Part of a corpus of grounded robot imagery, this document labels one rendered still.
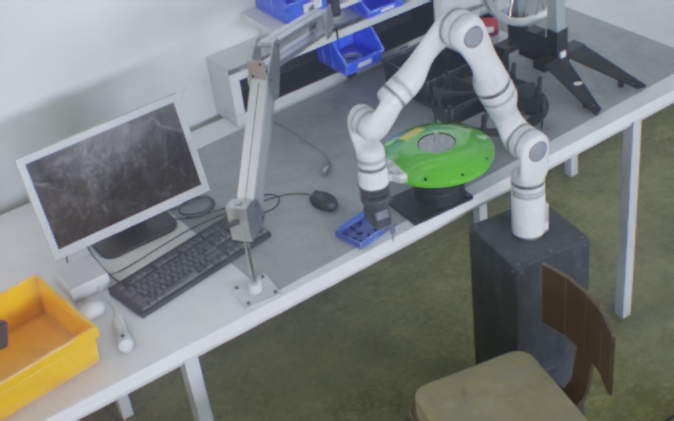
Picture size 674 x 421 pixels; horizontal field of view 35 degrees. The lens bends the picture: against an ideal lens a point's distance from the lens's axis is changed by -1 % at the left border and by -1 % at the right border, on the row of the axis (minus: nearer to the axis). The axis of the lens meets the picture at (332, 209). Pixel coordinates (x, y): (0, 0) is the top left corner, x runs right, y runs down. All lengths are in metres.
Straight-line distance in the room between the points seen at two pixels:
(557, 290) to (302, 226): 0.72
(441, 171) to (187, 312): 0.76
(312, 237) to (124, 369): 0.65
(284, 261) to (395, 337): 1.17
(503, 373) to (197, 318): 0.82
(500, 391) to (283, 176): 0.92
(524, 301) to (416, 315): 1.14
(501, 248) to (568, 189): 1.75
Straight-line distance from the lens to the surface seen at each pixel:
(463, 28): 2.56
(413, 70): 2.57
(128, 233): 3.13
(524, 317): 3.04
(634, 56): 3.78
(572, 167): 4.77
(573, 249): 3.01
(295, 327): 4.10
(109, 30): 3.37
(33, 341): 2.87
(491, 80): 2.67
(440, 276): 4.26
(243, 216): 2.65
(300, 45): 2.90
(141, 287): 2.90
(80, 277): 2.96
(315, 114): 3.54
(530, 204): 2.94
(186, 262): 2.94
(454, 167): 2.91
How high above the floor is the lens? 2.67
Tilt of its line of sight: 35 degrees down
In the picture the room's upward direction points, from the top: 8 degrees counter-clockwise
